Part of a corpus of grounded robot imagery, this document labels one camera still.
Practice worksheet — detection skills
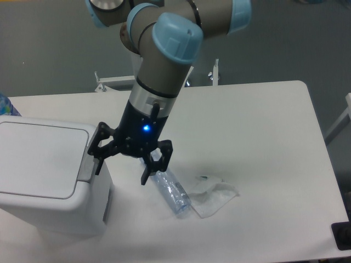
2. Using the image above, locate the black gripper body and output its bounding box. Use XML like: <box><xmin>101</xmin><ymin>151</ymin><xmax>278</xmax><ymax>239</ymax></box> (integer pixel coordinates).
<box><xmin>114</xmin><ymin>102</ymin><xmax>168</xmax><ymax>158</ymax></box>

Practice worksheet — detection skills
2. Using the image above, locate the white push-lid trash can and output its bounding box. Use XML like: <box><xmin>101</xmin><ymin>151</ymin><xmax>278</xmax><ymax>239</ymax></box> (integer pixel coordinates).
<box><xmin>1</xmin><ymin>115</ymin><xmax>114</xmax><ymax>235</ymax></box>

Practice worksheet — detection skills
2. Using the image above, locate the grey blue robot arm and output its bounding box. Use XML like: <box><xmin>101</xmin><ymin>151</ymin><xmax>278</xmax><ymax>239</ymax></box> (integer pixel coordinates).
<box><xmin>86</xmin><ymin>1</ymin><xmax>252</xmax><ymax>184</ymax></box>

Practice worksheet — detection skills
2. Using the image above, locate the clear plastic water bottle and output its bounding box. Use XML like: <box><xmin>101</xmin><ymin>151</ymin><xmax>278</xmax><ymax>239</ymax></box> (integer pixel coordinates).
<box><xmin>149</xmin><ymin>167</ymin><xmax>191</xmax><ymax>218</ymax></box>

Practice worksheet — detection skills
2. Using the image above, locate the crumpled clear plastic wrapper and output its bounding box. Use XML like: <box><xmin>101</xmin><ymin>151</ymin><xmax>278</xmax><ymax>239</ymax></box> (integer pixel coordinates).
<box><xmin>188</xmin><ymin>175</ymin><xmax>239</xmax><ymax>219</ymax></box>

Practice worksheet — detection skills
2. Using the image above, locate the blue labelled bottle at edge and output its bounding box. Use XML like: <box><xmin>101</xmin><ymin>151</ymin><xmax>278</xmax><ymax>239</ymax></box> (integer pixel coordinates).
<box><xmin>0</xmin><ymin>94</ymin><xmax>21</xmax><ymax>116</ymax></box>

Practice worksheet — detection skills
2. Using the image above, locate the black device at table corner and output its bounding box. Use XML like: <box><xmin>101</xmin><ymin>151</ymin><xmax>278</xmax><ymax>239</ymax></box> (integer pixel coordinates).
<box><xmin>331</xmin><ymin>221</ymin><xmax>350</xmax><ymax>251</ymax></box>

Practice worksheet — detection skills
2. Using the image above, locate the white metal base frame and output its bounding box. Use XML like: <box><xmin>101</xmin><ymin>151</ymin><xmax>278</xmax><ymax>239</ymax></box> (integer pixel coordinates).
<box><xmin>95</xmin><ymin>58</ymin><xmax>220</xmax><ymax>93</ymax></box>

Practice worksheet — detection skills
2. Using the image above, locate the white frame at right edge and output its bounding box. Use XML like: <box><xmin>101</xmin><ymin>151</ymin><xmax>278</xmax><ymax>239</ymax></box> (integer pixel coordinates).
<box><xmin>324</xmin><ymin>93</ymin><xmax>350</xmax><ymax>145</ymax></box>

